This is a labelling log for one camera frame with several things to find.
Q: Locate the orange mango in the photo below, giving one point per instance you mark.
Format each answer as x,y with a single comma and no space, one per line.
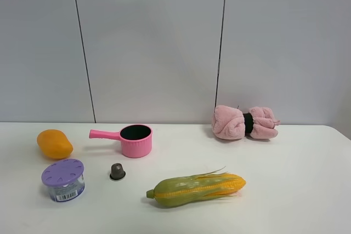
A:
54,144

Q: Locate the pink toy saucepan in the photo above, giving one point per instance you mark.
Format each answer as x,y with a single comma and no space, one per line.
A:
135,140

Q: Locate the pink rolled towel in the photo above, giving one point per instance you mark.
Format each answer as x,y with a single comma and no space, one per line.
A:
229,123

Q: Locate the toy corn cob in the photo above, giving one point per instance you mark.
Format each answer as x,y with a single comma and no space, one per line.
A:
174,192

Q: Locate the grey coffee capsule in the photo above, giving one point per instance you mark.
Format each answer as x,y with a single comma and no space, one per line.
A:
117,172

